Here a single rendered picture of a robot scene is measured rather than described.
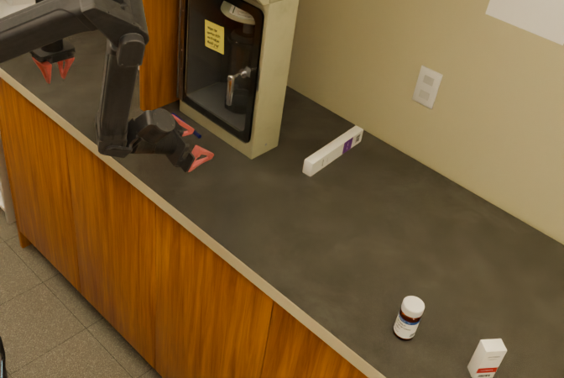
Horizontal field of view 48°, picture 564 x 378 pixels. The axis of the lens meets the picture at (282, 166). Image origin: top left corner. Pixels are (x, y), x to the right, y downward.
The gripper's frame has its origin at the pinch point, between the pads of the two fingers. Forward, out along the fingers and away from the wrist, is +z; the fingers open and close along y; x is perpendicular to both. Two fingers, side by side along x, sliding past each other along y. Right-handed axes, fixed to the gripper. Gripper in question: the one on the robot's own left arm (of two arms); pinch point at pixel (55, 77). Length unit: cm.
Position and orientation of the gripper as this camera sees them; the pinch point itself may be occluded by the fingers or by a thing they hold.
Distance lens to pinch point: 184.6
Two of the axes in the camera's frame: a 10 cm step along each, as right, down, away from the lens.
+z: -1.2, 8.0, 5.9
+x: -7.3, -4.8, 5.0
